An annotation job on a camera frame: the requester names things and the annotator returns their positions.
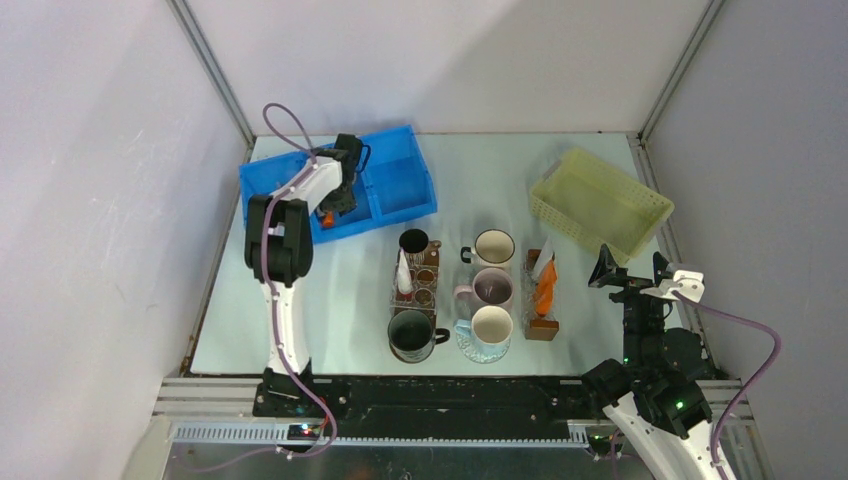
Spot white toothpaste tube dark cap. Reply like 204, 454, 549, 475
532, 237, 555, 280

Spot cream perforated basket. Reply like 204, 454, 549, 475
530, 148, 675, 265

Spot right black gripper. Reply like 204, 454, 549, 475
586, 242, 672, 368

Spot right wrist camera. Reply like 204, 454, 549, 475
640, 263, 705, 303

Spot clear holder with brown lid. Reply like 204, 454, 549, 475
521, 249, 560, 342

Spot clear textured oval tray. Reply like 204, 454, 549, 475
457, 334, 511, 364

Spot cream mug with black rim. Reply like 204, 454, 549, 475
460, 229, 516, 269

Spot dark green mug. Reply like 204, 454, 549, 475
387, 310, 451, 364

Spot pink mug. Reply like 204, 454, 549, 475
453, 268, 514, 315

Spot brown wooden oval tray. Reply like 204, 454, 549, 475
387, 240, 450, 364

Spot orange toothpaste tube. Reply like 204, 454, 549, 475
533, 260, 558, 317

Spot brown metallic cup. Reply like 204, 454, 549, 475
399, 228, 442, 268

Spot light blue mug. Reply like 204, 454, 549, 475
453, 306, 514, 350

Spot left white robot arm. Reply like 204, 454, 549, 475
245, 134, 370, 375

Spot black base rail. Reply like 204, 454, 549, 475
252, 374, 632, 442

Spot white toothpaste tube red cap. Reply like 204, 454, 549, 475
395, 249, 414, 297

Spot clear textured two-hole holder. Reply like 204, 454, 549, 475
389, 266, 438, 324

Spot blue three-compartment bin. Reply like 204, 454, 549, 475
239, 125, 438, 244

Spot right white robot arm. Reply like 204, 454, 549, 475
581, 245, 735, 479

